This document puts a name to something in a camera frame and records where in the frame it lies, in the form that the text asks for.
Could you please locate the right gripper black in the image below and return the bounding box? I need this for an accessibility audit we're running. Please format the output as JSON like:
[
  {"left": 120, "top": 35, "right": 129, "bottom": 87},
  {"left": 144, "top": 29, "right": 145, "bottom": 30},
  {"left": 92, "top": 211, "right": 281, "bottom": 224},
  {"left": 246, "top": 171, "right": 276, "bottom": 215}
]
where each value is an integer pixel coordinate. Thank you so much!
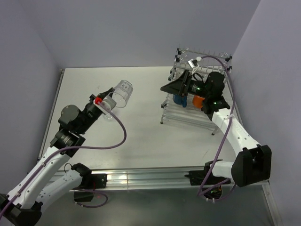
[{"left": 161, "top": 70, "right": 210, "bottom": 99}]

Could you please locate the dark blue cup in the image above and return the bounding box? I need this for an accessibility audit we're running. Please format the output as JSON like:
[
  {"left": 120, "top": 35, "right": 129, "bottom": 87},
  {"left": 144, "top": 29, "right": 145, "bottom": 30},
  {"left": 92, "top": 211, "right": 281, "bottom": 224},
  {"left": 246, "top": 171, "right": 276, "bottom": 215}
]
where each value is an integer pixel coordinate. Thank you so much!
[{"left": 173, "top": 95, "right": 187, "bottom": 108}]

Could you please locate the clear glass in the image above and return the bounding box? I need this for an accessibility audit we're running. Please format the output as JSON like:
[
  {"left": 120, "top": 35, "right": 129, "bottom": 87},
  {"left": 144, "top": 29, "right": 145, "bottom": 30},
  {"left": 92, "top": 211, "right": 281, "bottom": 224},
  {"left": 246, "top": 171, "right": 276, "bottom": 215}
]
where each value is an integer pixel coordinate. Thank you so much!
[
  {"left": 110, "top": 80, "right": 134, "bottom": 108},
  {"left": 103, "top": 113, "right": 115, "bottom": 121}
]

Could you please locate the orange plastic mug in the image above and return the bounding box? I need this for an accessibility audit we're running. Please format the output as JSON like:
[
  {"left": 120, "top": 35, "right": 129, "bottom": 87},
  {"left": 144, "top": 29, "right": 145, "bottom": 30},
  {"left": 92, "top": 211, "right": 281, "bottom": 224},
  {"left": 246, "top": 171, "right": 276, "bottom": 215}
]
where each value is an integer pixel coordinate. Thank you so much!
[{"left": 192, "top": 95, "right": 205, "bottom": 109}]

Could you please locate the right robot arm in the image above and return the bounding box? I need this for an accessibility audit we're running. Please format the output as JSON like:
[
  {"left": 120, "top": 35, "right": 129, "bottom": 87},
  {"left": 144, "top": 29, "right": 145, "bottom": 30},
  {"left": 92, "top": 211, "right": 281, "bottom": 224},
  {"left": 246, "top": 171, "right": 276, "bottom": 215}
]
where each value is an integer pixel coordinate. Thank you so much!
[{"left": 160, "top": 70, "right": 272, "bottom": 187}]

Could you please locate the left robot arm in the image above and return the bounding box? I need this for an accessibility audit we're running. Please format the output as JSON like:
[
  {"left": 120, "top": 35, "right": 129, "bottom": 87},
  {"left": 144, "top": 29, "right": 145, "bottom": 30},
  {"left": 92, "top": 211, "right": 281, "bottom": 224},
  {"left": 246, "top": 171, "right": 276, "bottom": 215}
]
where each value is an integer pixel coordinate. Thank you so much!
[{"left": 0, "top": 88, "right": 116, "bottom": 226}]

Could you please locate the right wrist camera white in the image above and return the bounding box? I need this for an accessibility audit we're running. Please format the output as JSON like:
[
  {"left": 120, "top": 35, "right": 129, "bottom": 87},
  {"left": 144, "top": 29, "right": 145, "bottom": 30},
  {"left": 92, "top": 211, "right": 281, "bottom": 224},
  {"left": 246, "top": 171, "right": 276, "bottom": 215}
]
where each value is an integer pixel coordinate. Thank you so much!
[{"left": 188, "top": 56, "right": 202, "bottom": 75}]

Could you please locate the metal wire dish rack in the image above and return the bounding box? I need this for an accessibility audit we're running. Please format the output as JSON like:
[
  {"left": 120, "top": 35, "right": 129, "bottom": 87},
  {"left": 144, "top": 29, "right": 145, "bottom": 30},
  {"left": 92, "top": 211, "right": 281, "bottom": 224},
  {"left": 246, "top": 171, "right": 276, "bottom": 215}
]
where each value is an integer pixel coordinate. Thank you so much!
[{"left": 160, "top": 47, "right": 233, "bottom": 134}]

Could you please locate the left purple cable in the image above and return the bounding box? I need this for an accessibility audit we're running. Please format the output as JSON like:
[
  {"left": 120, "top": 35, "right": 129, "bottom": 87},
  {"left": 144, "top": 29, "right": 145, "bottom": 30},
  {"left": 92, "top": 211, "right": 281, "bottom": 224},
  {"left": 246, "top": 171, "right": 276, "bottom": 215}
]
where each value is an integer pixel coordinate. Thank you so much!
[{"left": 0, "top": 101, "right": 127, "bottom": 217}]

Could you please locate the purple cable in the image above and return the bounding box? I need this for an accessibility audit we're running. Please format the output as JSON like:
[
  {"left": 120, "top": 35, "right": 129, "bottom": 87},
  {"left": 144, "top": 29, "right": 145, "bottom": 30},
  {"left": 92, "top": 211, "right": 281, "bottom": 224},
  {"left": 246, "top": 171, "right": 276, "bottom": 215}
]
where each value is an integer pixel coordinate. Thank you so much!
[
  {"left": 196, "top": 56, "right": 237, "bottom": 201},
  {"left": 0, "top": 101, "right": 127, "bottom": 217}
]

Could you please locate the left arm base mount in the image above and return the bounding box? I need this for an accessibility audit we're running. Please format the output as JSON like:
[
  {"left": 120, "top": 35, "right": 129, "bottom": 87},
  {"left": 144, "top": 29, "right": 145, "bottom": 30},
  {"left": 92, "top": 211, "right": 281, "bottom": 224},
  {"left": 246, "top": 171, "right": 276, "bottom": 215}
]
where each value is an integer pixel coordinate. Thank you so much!
[{"left": 73, "top": 174, "right": 108, "bottom": 206}]

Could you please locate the aluminium mounting rail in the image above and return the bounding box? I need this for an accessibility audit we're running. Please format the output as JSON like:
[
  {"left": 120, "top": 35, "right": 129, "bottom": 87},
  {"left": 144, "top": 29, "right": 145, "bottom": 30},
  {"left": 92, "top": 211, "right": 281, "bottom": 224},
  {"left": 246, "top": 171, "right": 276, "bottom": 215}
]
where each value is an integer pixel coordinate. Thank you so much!
[{"left": 22, "top": 164, "right": 271, "bottom": 194}]

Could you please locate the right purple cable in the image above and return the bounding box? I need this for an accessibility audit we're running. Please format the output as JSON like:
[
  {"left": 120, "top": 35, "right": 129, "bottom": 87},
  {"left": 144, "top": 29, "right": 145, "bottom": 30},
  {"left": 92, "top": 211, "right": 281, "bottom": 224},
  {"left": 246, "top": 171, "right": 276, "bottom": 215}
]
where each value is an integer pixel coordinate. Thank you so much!
[{"left": 196, "top": 56, "right": 237, "bottom": 201}]

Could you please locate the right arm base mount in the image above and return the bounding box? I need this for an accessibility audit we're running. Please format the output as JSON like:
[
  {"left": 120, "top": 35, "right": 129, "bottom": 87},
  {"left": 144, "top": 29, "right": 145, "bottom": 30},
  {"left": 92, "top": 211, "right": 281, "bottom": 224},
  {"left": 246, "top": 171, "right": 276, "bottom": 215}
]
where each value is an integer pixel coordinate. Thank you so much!
[{"left": 184, "top": 161, "right": 230, "bottom": 200}]

